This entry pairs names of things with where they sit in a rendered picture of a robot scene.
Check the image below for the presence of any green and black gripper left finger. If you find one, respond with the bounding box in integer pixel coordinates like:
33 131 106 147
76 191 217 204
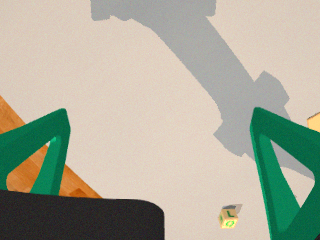
0 108 71 196

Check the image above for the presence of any yellow letter block with green q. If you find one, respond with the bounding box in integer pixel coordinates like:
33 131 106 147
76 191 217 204
218 209 238 228

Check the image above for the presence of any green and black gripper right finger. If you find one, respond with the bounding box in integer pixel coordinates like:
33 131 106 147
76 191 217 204
250 107 320 240

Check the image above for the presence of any orange flat mat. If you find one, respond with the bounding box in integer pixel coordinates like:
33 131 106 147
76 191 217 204
307 112 320 132

